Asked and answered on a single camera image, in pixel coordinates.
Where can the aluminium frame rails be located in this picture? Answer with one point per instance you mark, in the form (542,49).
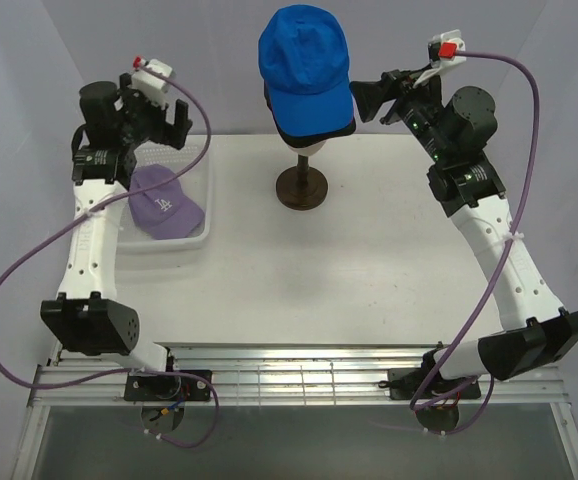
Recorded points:
(299,316)

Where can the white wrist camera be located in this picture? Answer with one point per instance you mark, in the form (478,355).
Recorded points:
(445,54)
(150,77)

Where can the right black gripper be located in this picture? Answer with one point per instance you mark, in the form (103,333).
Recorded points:
(394,84)

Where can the pink perforated cap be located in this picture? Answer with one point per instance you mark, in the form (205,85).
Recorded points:
(267,98)

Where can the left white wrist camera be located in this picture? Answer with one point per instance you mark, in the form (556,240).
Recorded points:
(150,77)

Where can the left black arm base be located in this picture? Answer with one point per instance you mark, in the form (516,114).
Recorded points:
(143,388)

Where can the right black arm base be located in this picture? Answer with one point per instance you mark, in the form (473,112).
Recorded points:
(402,383)

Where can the black cap gold logo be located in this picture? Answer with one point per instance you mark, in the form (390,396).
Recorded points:
(299,142)

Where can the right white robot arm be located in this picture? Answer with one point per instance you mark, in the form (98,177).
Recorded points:
(537,329)

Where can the wooden mannequin head stand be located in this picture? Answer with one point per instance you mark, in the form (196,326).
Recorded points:
(302,187)

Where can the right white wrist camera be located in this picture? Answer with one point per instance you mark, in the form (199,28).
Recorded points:
(445,54)

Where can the blue perforated cap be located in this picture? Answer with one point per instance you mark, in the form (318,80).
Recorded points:
(304,62)

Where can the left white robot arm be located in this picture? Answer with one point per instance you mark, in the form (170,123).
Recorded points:
(85,315)

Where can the lavender LA baseball cap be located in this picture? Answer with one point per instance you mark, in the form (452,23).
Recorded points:
(166,212)

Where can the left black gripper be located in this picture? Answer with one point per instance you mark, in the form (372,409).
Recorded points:
(167,132)

